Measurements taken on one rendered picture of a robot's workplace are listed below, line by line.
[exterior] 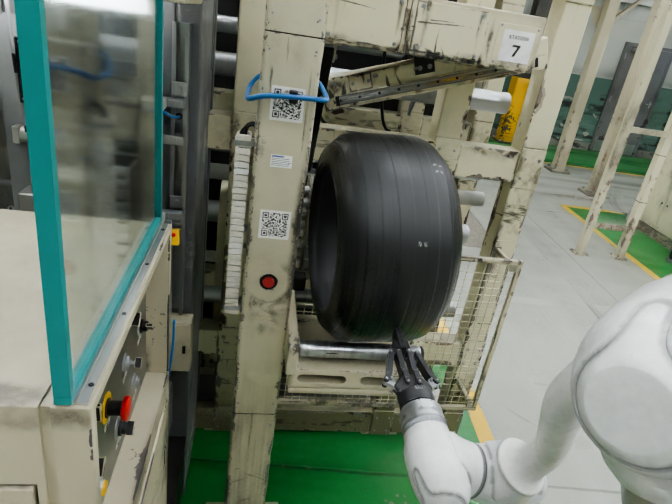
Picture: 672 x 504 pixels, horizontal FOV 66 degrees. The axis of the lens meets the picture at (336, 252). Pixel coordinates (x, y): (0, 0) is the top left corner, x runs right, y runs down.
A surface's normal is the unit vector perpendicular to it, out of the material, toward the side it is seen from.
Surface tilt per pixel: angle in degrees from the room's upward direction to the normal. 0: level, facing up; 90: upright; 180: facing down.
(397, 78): 90
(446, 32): 90
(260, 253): 90
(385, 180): 39
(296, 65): 90
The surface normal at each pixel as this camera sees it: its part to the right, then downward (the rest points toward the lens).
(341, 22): 0.12, 0.43
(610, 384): -0.72, 0.16
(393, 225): 0.23, -0.06
